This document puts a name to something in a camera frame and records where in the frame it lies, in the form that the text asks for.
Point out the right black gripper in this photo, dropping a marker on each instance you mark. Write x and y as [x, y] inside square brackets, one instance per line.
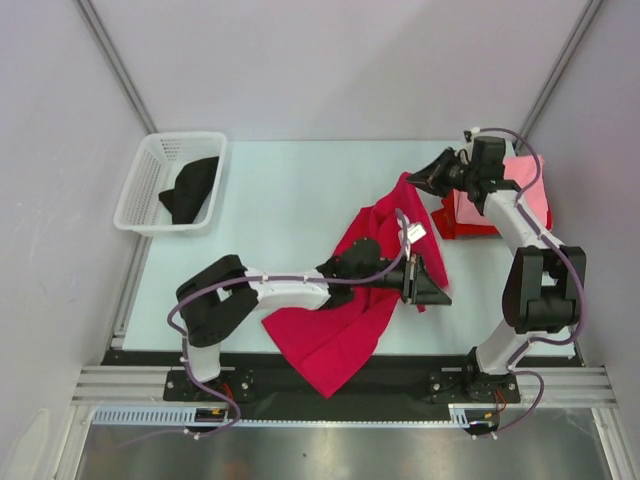
[450, 170]

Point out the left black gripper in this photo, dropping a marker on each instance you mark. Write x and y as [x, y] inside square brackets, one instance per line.
[417, 288]

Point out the magenta t shirt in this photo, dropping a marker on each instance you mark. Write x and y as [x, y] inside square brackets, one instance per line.
[327, 347]

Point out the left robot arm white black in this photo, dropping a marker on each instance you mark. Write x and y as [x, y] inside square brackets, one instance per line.
[213, 303]

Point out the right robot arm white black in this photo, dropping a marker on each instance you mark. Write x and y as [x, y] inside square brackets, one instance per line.
[543, 298]

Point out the red folded t shirt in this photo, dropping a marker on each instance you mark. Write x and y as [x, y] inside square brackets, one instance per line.
[448, 228]

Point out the pink folded t shirt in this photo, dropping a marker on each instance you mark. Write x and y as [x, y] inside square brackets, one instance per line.
[521, 169]

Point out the black t shirt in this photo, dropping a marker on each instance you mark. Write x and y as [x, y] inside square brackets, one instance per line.
[192, 186]

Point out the white plastic basket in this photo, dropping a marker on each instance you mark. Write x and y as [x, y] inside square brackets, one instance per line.
[159, 159]

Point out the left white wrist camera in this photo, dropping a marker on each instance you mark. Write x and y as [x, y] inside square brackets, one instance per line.
[410, 235]

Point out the aluminium frame rail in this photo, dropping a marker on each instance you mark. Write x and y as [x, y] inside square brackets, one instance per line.
[572, 387]

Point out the right corner aluminium post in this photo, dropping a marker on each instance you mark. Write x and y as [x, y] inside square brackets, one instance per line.
[561, 64]

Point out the corner aluminium post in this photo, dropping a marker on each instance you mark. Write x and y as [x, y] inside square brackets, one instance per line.
[108, 49]
[561, 64]

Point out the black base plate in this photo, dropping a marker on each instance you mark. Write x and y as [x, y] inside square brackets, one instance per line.
[267, 387]

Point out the left corner aluminium post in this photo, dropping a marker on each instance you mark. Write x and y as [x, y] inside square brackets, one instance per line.
[108, 49]

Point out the white slotted cable duct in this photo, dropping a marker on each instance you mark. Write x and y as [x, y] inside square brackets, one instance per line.
[150, 414]

